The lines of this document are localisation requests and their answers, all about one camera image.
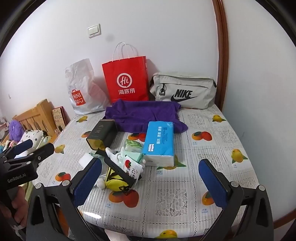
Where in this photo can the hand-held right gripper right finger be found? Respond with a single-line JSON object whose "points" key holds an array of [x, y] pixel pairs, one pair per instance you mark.
{"points": [[214, 185]]}

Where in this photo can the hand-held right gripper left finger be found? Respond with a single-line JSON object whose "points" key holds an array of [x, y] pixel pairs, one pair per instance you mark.
{"points": [[89, 179]]}

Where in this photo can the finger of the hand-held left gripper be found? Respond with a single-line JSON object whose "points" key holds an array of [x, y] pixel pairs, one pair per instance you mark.
{"points": [[23, 146], [44, 151]]}

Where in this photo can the white sponge block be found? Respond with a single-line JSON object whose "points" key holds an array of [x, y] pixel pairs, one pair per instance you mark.
{"points": [[86, 160]]}

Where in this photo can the yellow striped pouch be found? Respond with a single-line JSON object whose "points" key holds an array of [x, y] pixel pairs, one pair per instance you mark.
{"points": [[114, 184]]}

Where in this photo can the green foil packet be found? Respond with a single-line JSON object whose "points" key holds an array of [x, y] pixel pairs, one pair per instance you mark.
{"points": [[94, 153]]}

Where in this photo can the white cloth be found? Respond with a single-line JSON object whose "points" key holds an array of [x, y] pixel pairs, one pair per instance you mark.
{"points": [[113, 155]]}

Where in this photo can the fruit print sachet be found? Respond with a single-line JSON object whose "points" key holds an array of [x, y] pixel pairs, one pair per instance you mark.
{"points": [[131, 169]]}

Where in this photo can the mint green packet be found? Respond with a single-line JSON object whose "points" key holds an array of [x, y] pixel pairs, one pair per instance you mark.
{"points": [[134, 156]]}

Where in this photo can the small green tissue pack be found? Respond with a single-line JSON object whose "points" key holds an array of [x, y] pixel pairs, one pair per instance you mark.
{"points": [[133, 144]]}

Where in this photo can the person's left hand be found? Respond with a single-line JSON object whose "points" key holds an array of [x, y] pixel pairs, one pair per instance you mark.
{"points": [[22, 204]]}

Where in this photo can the white dotted bag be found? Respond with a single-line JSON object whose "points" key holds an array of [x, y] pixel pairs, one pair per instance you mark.
{"points": [[34, 136]]}

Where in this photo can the purple plush toy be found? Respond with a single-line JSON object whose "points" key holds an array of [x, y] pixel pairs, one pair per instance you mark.
{"points": [[16, 129]]}

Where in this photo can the patterned box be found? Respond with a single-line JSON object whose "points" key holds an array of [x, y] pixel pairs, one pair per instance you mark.
{"points": [[59, 117]]}

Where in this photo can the fruit print tablecloth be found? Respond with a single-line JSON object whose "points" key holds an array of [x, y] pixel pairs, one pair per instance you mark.
{"points": [[175, 192]]}

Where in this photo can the dark green tin box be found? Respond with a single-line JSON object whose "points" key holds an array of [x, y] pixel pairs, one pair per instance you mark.
{"points": [[101, 132]]}

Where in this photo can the blue tissue pack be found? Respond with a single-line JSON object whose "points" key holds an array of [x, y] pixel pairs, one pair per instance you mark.
{"points": [[159, 141]]}

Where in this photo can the white plastic shopping bag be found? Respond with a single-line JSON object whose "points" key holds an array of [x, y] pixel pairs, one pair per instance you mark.
{"points": [[81, 88]]}

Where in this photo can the purple towel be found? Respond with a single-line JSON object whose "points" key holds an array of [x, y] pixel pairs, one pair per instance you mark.
{"points": [[138, 113]]}

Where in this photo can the grey waist bag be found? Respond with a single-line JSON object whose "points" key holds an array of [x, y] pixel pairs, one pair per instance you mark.
{"points": [[185, 88]]}

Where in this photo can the red paper bag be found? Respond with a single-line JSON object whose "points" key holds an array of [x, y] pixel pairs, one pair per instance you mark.
{"points": [[126, 76]]}

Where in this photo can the white light switch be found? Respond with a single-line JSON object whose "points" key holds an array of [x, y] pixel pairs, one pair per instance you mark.
{"points": [[94, 30]]}

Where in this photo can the wooden door frame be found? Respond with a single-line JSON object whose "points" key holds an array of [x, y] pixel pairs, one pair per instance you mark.
{"points": [[222, 46]]}

